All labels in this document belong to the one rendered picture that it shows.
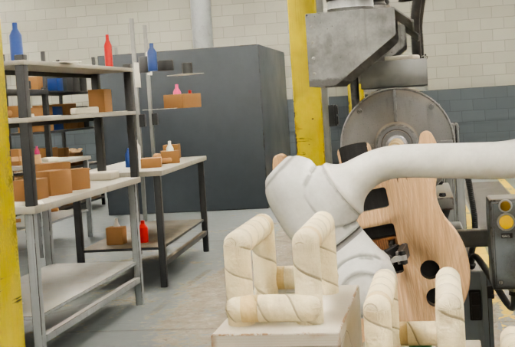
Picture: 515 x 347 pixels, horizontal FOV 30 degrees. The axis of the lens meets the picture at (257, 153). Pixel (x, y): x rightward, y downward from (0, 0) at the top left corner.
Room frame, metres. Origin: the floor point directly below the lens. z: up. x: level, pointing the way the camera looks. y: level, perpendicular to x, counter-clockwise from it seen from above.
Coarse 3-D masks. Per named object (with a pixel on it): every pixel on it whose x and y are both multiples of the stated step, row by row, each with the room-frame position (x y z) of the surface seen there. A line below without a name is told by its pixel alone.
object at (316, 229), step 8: (320, 216) 1.22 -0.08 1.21; (328, 216) 1.25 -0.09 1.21; (304, 224) 1.16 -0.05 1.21; (312, 224) 1.14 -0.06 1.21; (320, 224) 1.17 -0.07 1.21; (328, 224) 1.21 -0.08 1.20; (296, 232) 1.11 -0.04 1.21; (304, 232) 1.10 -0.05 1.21; (312, 232) 1.10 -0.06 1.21; (320, 232) 1.14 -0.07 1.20; (328, 232) 1.20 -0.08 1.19; (296, 240) 1.10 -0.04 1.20; (304, 240) 1.09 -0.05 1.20; (312, 240) 1.10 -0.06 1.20; (320, 240) 1.12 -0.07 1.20
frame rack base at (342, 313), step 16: (352, 288) 1.29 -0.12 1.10; (336, 304) 1.20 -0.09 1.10; (352, 304) 1.21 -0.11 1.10; (336, 320) 1.11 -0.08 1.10; (352, 320) 1.20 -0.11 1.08; (224, 336) 1.08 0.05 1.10; (240, 336) 1.07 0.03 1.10; (256, 336) 1.07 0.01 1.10; (272, 336) 1.07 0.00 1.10; (288, 336) 1.06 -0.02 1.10; (304, 336) 1.06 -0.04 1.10; (320, 336) 1.06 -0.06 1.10; (336, 336) 1.05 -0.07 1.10; (352, 336) 1.18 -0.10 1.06
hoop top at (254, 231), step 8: (256, 216) 1.26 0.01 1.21; (264, 216) 1.27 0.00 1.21; (248, 224) 1.18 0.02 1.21; (256, 224) 1.20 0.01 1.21; (264, 224) 1.23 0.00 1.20; (272, 224) 1.28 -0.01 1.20; (232, 232) 1.12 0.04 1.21; (240, 232) 1.12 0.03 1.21; (248, 232) 1.14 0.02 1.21; (256, 232) 1.17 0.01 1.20; (264, 232) 1.22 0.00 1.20; (224, 240) 1.13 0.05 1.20; (232, 240) 1.11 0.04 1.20; (240, 240) 1.11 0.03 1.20; (248, 240) 1.12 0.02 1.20; (256, 240) 1.16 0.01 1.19
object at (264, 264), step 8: (272, 232) 1.28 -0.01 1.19; (264, 240) 1.27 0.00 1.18; (272, 240) 1.28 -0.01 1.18; (256, 248) 1.28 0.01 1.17; (264, 248) 1.27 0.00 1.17; (272, 248) 1.28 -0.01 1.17; (256, 256) 1.28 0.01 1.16; (264, 256) 1.27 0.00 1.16; (272, 256) 1.28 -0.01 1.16; (256, 264) 1.28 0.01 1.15; (264, 264) 1.27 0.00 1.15; (272, 264) 1.28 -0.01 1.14; (256, 272) 1.28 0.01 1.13; (264, 272) 1.27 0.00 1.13; (272, 272) 1.28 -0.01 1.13; (256, 280) 1.28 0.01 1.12; (264, 280) 1.27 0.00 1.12; (272, 280) 1.28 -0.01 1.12; (256, 288) 1.28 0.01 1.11; (264, 288) 1.27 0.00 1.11; (272, 288) 1.28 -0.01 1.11
